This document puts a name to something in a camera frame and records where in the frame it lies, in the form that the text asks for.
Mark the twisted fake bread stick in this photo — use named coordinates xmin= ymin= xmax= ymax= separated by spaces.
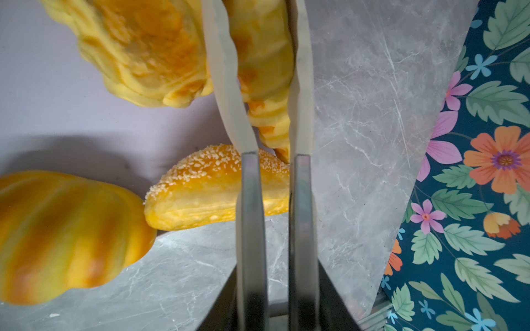
xmin=224 ymin=1 xmax=294 ymax=163

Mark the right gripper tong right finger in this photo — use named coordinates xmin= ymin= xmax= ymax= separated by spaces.
xmin=288 ymin=1 xmax=320 ymax=330

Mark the lavender plastic tray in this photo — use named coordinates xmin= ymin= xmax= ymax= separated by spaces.
xmin=0 ymin=0 xmax=291 ymax=237

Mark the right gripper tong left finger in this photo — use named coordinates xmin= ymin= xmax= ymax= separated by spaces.
xmin=202 ymin=1 xmax=269 ymax=330

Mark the small striped fake bun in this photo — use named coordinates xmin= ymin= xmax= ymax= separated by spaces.
xmin=1 ymin=170 xmax=157 ymax=306

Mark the round fake bun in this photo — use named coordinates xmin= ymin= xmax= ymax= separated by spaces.
xmin=144 ymin=144 xmax=289 ymax=231

